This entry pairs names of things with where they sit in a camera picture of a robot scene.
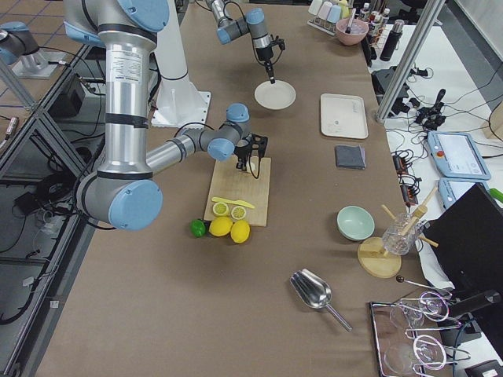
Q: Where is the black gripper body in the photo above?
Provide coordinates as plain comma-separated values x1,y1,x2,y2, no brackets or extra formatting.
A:
234,134,268,164
255,34,285,66

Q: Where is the cream round plate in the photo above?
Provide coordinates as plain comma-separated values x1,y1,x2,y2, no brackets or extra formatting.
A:
254,80,296,110

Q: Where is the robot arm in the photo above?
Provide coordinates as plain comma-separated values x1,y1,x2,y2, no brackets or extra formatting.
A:
205,0,285,84
64,1,255,231

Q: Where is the cream rectangular tray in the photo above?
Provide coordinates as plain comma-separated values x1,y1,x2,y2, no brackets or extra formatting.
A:
320,93,369,140

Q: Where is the dark metal tray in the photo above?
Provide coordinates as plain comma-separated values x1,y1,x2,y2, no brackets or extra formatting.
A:
369,302,446,376

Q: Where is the wooden cutting board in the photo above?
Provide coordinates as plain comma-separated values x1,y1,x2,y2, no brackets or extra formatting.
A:
204,156,271,227

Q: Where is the yellow plastic knife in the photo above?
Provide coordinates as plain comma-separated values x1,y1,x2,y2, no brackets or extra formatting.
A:
211,196,255,209

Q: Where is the lemon half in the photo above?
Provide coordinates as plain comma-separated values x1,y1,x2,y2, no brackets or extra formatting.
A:
212,202,230,217
230,206,247,221

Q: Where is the yellow lemon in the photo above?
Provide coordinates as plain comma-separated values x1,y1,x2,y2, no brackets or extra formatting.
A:
208,217,233,237
230,220,251,243

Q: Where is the white mint plastic cup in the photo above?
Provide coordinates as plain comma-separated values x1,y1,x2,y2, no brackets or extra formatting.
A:
308,0,323,16

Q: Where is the green lime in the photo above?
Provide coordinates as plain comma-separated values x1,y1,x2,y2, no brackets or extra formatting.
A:
189,219,207,238

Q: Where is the pale pink plastic cup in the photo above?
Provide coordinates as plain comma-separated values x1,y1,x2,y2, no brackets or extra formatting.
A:
318,1,332,20

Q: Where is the light blue plastic cup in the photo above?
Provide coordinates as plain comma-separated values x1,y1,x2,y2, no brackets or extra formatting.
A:
327,4,342,24

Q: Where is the metal muddler tool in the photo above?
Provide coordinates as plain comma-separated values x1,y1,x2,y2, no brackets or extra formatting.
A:
345,8,357,34

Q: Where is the grey folded cloth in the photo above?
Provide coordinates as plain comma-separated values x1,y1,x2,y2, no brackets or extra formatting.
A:
335,145,366,170

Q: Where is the yellow green plastic cup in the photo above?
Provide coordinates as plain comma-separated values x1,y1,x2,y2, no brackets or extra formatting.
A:
339,0,351,19

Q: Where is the pink ribbed bowl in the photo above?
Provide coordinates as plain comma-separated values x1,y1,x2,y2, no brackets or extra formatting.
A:
336,18,369,46

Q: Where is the small paint bottle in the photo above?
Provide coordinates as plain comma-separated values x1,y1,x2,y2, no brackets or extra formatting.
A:
358,2,370,22
380,8,390,27
368,11,381,36

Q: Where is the black thermos bottle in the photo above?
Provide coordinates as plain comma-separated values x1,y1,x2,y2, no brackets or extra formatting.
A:
380,20,405,61

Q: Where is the mint green bowl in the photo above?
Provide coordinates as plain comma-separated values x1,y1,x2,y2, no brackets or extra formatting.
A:
336,206,375,241

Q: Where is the steel scoop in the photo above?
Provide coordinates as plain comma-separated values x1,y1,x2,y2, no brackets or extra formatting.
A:
290,269,353,331

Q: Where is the wooden glass stand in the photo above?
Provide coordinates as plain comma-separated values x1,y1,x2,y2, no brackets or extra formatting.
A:
358,186,439,278

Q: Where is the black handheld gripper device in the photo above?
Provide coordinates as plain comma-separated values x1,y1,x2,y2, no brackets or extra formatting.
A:
415,89,446,131

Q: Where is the textured clear glass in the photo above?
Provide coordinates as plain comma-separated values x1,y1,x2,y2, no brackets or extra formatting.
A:
382,213,423,255

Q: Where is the teach pendant tablet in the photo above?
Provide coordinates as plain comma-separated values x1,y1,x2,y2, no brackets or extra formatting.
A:
438,178,489,209
427,131,491,181

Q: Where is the black monitor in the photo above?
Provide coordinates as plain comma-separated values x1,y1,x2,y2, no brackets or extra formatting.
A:
424,184,502,293

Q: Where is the white wire cup rack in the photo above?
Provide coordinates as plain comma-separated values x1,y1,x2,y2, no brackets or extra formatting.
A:
307,15,336,35

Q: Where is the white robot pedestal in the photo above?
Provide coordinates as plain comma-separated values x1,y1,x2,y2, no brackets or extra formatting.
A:
152,1,211,129

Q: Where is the aluminium frame post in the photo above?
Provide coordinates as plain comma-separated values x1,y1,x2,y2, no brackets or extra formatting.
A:
376,0,446,123

